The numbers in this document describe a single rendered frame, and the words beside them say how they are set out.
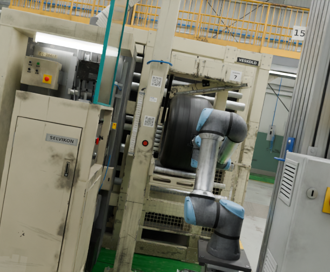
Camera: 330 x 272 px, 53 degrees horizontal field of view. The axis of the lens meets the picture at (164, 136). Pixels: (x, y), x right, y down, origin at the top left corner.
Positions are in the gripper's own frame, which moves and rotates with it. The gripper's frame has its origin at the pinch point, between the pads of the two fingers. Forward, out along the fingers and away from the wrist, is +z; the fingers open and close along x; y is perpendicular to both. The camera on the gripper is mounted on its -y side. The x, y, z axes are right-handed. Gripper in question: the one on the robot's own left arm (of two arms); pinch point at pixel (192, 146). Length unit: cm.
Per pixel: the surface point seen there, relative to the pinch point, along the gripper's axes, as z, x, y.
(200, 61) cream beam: 39, 0, 70
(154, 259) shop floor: 85, 4, -102
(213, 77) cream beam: 40, -12, 59
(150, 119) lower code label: 19.4, 30.7, 14.6
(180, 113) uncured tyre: 1.7, 11.6, 20.7
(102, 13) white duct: 38, 82, 92
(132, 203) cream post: 27, 32, -48
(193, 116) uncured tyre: 1.2, 3.0, 19.6
